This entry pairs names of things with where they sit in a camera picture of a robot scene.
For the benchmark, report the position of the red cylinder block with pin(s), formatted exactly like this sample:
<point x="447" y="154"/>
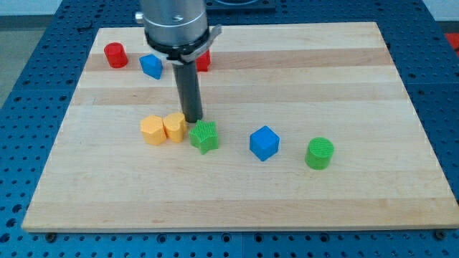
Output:
<point x="116" y="55"/>

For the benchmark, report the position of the yellow hexagon block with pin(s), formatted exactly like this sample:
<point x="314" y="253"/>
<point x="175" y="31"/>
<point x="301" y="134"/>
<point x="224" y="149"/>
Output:
<point x="152" y="129"/>

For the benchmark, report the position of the green cylinder block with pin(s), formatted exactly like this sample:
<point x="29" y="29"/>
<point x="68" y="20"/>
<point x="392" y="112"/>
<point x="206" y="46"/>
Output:
<point x="319" y="153"/>

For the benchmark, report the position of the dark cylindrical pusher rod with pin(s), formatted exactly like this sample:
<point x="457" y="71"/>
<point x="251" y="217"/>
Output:
<point x="187" y="83"/>

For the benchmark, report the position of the blue pentagon block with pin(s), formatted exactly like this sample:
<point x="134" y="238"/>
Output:
<point x="151" y="66"/>

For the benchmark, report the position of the wooden board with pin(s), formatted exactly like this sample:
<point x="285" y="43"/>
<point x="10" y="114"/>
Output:
<point x="330" y="80"/>

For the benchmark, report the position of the yellow heart block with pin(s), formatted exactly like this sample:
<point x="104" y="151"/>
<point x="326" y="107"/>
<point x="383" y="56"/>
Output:
<point x="175" y="127"/>

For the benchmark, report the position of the blue cube block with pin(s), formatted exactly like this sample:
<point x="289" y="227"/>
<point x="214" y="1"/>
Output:
<point x="264" y="143"/>

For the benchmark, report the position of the red block behind rod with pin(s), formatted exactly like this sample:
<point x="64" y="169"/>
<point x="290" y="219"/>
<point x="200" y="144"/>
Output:
<point x="203" y="62"/>

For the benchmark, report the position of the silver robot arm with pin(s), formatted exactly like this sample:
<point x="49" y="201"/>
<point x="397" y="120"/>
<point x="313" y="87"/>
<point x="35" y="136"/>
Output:
<point x="177" y="31"/>

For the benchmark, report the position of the green star block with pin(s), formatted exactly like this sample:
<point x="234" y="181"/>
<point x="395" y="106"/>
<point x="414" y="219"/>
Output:
<point x="204" y="136"/>

